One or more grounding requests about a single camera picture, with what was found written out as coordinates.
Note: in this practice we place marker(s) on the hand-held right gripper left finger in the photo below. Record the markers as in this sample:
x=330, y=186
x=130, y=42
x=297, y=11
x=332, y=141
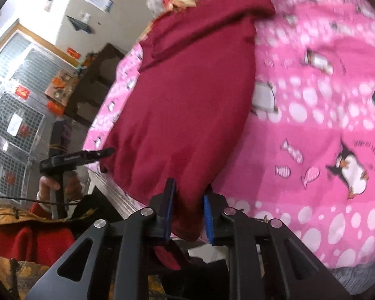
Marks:
x=168, y=206

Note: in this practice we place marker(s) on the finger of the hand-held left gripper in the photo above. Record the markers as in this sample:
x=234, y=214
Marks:
x=101, y=154

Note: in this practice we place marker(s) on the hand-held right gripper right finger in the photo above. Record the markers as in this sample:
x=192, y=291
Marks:
x=209, y=218

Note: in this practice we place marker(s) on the maroon fleece garment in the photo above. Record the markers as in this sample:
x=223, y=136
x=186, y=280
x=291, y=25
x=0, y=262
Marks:
x=187, y=115

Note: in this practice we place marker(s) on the person's left hand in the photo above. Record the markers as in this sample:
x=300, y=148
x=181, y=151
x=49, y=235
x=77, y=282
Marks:
x=73, y=187

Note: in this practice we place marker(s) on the red box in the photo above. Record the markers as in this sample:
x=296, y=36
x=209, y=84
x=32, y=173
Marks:
x=55, y=107

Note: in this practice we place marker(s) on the white paper sheet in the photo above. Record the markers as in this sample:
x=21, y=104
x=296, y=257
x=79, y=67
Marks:
x=15, y=124

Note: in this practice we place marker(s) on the dark wooden table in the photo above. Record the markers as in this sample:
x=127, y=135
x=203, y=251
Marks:
x=90, y=93

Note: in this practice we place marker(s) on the picture board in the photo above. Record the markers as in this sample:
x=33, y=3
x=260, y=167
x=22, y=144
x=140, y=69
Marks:
x=61, y=84

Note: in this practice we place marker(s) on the red paper decoration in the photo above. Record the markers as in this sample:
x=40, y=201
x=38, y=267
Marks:
x=22, y=92
x=74, y=53

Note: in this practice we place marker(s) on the red sweater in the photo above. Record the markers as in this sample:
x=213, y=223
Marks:
x=28, y=243

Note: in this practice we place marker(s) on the metal glass door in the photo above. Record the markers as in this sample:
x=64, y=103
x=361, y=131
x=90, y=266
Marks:
x=15, y=68

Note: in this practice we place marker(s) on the gold patterned jacket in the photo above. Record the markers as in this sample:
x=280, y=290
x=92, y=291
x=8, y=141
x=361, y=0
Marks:
x=25, y=275

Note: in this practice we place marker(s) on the pink penguin print blanket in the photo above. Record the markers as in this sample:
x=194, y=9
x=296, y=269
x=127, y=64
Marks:
x=300, y=131

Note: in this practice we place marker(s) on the hanging dark cloth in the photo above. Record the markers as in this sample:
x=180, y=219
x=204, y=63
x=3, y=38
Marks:
x=79, y=25

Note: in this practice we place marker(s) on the grey bed sheet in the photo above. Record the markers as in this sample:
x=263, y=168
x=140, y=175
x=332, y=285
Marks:
x=356, y=276

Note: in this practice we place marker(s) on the white wall switch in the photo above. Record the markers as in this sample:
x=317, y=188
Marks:
x=85, y=16

